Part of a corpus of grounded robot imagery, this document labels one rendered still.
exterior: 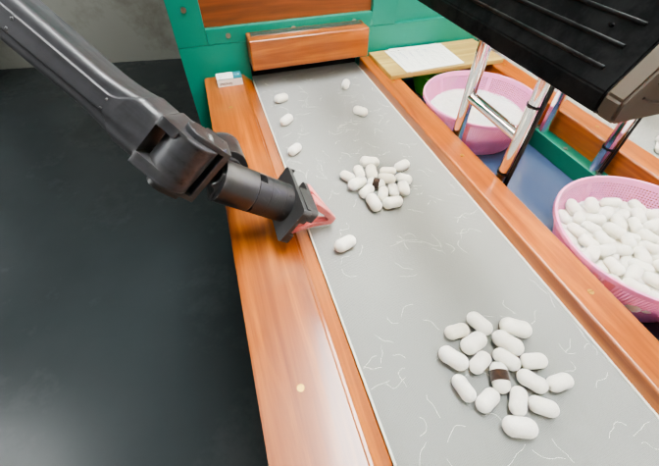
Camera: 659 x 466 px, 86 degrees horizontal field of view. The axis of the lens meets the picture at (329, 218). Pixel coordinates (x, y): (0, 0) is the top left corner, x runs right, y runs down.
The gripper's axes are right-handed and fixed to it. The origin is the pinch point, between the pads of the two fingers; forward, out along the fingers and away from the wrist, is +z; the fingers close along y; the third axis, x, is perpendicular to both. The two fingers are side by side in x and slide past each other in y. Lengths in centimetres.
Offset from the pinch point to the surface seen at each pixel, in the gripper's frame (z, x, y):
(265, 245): -8.9, 6.4, -2.9
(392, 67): 23, -21, 44
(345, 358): -3.5, 3.6, -21.9
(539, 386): 11.5, -9.3, -31.6
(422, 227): 12.5, -7.8, -4.8
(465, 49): 42, -36, 48
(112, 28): -27, 90, 273
